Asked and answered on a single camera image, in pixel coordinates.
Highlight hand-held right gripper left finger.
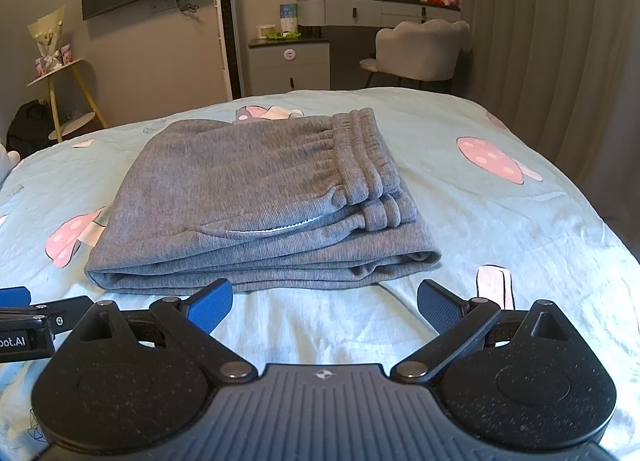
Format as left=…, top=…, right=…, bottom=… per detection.
left=75, top=279, right=257, bottom=385

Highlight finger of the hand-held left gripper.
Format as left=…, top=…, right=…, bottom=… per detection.
left=0, top=285, right=94, bottom=330

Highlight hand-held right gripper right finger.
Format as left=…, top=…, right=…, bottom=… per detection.
left=390, top=279, right=569, bottom=385

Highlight grey ribbed pants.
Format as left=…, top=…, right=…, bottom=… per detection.
left=84, top=109, right=444, bottom=294

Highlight light blue mushroom print blanket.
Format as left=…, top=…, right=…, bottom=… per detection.
left=0, top=87, right=640, bottom=461

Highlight black backpack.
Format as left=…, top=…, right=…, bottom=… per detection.
left=4, top=99, right=61, bottom=158

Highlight yellow-legged side table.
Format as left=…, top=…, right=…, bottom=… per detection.
left=27, top=58, right=109, bottom=142

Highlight grey nightstand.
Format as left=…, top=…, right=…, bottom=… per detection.
left=248, top=36, right=331, bottom=98

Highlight grey shell-back chair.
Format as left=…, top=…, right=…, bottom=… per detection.
left=359, top=19, right=471, bottom=94

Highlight wrapped flower bouquet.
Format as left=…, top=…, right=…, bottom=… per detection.
left=27, top=4, right=69, bottom=78

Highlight white tower fan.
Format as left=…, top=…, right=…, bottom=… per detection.
left=210, top=0, right=246, bottom=102

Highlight grey pleated curtain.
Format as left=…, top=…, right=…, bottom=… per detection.
left=439, top=0, right=640, bottom=188

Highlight small blue box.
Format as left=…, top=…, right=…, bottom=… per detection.
left=278, top=3, right=300, bottom=32

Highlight grey vanity desk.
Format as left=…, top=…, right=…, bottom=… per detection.
left=296, top=0, right=462, bottom=44

